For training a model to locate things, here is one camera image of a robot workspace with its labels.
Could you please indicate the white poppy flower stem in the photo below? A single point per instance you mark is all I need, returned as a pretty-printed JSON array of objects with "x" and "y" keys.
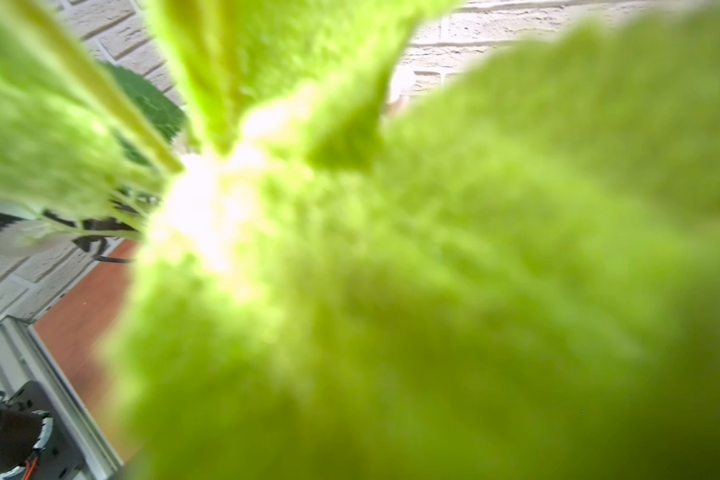
[{"x": 516, "y": 277}]

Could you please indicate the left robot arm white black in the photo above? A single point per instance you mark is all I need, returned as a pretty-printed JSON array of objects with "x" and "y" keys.
[{"x": 57, "y": 304}]

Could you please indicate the aluminium mounting rail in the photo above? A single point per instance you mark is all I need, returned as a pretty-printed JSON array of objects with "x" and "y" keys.
[{"x": 31, "y": 381}]

